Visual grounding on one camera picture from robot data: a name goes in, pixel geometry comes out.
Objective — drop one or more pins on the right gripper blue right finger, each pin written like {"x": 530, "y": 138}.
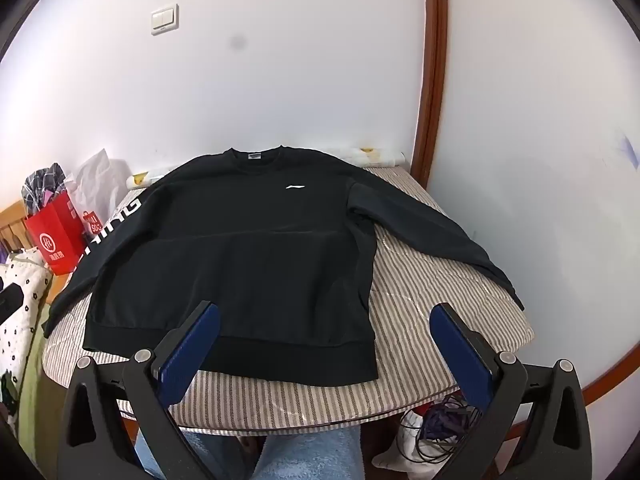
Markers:
{"x": 469, "y": 357}

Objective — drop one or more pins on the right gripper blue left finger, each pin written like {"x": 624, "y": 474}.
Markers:
{"x": 182, "y": 352}

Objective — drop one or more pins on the black sweatshirt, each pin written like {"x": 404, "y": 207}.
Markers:
{"x": 282, "y": 241}

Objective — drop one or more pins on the plaid clothing in bag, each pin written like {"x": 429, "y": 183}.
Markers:
{"x": 41, "y": 187}

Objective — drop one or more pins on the striped quilted mattress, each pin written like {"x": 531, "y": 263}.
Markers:
{"x": 406, "y": 284}

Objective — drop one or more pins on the green bed cover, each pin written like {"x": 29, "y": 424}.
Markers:
{"x": 31, "y": 434}

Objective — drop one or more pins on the blue jeans leg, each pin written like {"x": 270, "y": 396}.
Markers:
{"x": 334, "y": 454}

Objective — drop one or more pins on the white black-dotted blanket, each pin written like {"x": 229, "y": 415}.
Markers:
{"x": 25, "y": 280}

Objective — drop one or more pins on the red paper shopping bag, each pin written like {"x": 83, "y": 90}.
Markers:
{"x": 59, "y": 234}

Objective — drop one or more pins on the white Miniso plastic bag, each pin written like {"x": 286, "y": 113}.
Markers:
{"x": 96, "y": 188}

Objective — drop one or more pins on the wooden headboard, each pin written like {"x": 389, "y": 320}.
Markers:
{"x": 14, "y": 236}

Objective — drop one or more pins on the white yellow-patterned bed sheet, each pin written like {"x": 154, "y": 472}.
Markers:
{"x": 361, "y": 157}

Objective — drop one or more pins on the white wall light switch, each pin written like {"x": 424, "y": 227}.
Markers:
{"x": 165, "y": 19}

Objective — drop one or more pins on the brown wooden door frame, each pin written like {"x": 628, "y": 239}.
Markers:
{"x": 432, "y": 91}

